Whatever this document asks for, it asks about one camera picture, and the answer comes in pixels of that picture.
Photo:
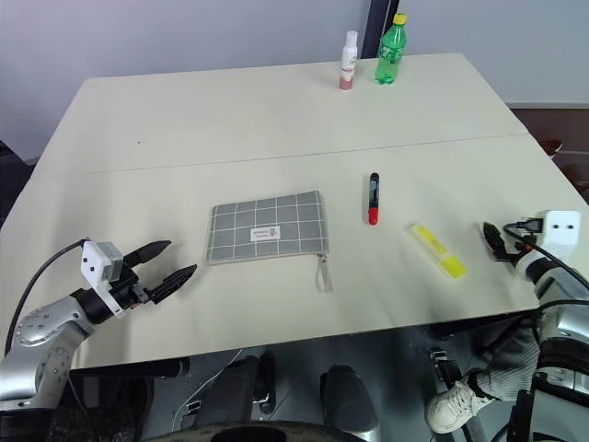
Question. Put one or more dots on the grey checked pencil pouch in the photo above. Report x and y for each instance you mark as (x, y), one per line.
(267, 228)

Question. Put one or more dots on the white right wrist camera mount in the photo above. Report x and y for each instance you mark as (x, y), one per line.
(562, 230)

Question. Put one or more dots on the black table leg clamp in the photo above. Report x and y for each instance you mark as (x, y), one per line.
(445, 368)

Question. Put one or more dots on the red and black marker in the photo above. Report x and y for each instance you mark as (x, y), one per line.
(374, 200)

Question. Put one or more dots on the dark curved robot torso rim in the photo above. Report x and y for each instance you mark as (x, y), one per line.
(257, 430)

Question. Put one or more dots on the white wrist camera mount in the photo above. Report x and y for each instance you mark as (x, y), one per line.
(562, 230)
(94, 262)

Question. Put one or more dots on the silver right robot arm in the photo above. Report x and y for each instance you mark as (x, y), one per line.
(563, 317)

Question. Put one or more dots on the dark red chair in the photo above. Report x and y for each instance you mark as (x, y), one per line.
(568, 161)

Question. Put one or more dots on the white sneaker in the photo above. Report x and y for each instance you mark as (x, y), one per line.
(455, 405)

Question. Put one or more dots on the green plastic soda bottle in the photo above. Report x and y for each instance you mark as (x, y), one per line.
(389, 53)

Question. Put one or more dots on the yellow highlighter pen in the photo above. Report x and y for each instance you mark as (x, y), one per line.
(437, 251)

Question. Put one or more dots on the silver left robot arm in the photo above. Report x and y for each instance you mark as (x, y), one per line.
(46, 331)

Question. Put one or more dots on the black vertical pole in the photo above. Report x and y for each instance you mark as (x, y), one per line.
(375, 27)

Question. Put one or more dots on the white pink spray bottle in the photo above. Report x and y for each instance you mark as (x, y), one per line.
(348, 62)

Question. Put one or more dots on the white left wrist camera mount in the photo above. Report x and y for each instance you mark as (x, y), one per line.
(94, 262)

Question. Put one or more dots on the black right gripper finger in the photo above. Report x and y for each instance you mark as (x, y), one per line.
(498, 252)
(492, 231)

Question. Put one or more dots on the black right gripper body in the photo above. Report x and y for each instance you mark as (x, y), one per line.
(517, 251)

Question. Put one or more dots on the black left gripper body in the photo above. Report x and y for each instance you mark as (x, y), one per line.
(131, 292)

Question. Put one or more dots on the black table frame bar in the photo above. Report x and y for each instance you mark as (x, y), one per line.
(474, 328)
(133, 369)

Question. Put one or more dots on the dark rounded robot foot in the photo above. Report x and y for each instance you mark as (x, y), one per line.
(241, 391)
(347, 398)

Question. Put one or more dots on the grey trouser leg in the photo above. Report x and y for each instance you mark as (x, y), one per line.
(511, 364)

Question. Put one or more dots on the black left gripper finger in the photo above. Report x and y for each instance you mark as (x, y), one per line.
(175, 283)
(149, 252)

